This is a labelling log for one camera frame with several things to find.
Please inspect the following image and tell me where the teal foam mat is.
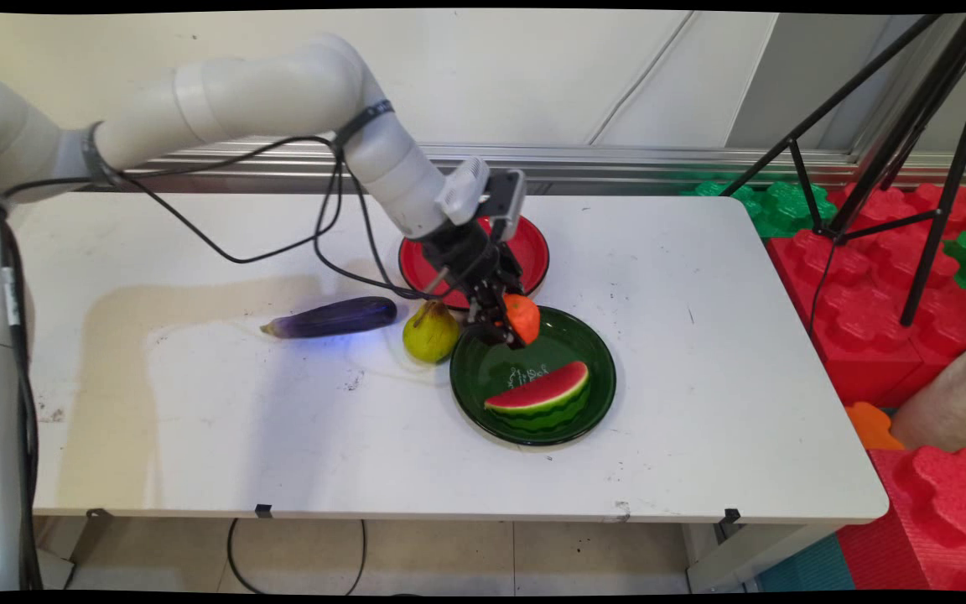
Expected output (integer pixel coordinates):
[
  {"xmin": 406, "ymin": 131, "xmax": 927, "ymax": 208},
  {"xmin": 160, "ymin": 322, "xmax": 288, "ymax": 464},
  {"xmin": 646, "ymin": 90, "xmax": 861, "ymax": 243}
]
[{"xmin": 754, "ymin": 532, "xmax": 858, "ymax": 593}]

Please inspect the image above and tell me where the toy watermelon slice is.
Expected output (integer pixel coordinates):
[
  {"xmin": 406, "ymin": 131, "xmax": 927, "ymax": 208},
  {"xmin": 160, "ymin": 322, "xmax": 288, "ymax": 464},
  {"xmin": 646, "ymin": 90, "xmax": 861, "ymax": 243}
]
[{"xmin": 483, "ymin": 361, "xmax": 591, "ymax": 418}]

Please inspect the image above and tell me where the orange toy tangerine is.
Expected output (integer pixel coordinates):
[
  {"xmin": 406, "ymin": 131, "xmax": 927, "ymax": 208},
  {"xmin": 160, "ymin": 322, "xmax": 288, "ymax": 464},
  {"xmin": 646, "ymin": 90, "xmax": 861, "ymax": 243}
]
[{"xmin": 502, "ymin": 293, "xmax": 542, "ymax": 347}]

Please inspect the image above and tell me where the dark green plate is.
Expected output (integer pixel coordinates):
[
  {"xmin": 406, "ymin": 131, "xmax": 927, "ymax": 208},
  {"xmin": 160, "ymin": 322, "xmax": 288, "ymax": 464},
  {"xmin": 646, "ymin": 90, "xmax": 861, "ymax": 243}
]
[{"xmin": 449, "ymin": 305, "xmax": 618, "ymax": 446}]

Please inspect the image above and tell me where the beige sack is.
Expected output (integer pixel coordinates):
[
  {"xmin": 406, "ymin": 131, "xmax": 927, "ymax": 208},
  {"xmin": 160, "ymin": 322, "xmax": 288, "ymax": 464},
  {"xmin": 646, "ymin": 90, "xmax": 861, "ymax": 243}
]
[{"xmin": 890, "ymin": 334, "xmax": 966, "ymax": 458}]

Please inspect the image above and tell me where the large red foam block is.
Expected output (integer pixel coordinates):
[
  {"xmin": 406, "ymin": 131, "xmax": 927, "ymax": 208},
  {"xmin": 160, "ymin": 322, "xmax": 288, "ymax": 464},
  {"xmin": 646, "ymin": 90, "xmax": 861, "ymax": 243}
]
[{"xmin": 765, "ymin": 183, "xmax": 966, "ymax": 409}]

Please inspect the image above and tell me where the orange foam piece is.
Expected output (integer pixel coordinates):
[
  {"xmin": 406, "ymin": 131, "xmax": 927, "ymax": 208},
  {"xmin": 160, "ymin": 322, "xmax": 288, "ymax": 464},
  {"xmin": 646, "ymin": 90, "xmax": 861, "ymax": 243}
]
[{"xmin": 844, "ymin": 402, "xmax": 905, "ymax": 452}]

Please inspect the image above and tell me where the yellow-green toy pear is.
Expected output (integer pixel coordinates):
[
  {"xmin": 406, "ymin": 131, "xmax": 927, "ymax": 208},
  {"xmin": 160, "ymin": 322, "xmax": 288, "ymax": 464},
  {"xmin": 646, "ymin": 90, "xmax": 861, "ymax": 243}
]
[{"xmin": 402, "ymin": 299, "xmax": 460, "ymax": 364}]

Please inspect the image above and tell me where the red foam block flower top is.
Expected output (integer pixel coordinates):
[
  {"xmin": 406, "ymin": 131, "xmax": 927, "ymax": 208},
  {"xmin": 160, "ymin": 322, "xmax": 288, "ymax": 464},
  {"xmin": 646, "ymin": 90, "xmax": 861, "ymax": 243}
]
[{"xmin": 835, "ymin": 445, "xmax": 966, "ymax": 593}]

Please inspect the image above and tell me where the grey table leg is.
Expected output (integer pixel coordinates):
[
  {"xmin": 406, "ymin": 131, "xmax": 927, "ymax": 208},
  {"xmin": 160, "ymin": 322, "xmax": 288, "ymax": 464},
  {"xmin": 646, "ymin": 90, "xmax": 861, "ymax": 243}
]
[
  {"xmin": 684, "ymin": 523, "xmax": 838, "ymax": 593},
  {"xmin": 34, "ymin": 516, "xmax": 108, "ymax": 592}
]

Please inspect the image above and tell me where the aluminium wall rail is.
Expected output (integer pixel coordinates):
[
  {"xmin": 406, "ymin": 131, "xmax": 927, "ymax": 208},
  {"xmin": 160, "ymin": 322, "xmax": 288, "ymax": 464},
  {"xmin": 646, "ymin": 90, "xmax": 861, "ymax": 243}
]
[{"xmin": 80, "ymin": 138, "xmax": 966, "ymax": 196}]

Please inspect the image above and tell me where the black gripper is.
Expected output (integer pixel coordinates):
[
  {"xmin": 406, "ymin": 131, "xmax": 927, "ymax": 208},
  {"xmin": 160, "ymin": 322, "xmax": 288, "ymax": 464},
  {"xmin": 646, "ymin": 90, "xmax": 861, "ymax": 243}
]
[{"xmin": 419, "ymin": 220, "xmax": 527, "ymax": 350}]

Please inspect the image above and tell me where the purple toy eggplant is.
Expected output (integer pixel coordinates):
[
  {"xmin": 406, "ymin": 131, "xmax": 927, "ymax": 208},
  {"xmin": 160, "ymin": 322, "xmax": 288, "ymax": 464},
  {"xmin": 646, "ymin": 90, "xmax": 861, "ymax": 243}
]
[{"xmin": 260, "ymin": 295, "xmax": 398, "ymax": 340}]

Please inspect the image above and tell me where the red plate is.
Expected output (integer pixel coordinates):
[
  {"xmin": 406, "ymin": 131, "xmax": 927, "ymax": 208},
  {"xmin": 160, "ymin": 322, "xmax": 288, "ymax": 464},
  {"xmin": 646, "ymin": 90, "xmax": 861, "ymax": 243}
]
[{"xmin": 398, "ymin": 214, "xmax": 551, "ymax": 311}]

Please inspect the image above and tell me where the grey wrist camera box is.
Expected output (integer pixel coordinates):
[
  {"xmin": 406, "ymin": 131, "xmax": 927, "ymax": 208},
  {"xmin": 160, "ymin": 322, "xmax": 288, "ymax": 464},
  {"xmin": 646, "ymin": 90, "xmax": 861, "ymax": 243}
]
[{"xmin": 436, "ymin": 156, "xmax": 528, "ymax": 242}]

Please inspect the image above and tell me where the black tripod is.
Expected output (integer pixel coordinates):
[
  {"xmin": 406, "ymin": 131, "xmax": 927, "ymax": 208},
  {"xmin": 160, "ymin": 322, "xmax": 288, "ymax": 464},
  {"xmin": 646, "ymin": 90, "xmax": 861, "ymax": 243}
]
[{"xmin": 721, "ymin": 12, "xmax": 966, "ymax": 328}]

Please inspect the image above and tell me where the black floor cable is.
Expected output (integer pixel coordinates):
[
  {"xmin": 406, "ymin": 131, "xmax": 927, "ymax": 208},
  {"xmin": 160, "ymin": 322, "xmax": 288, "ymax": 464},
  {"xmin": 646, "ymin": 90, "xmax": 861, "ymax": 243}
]
[{"xmin": 226, "ymin": 518, "xmax": 367, "ymax": 596}]

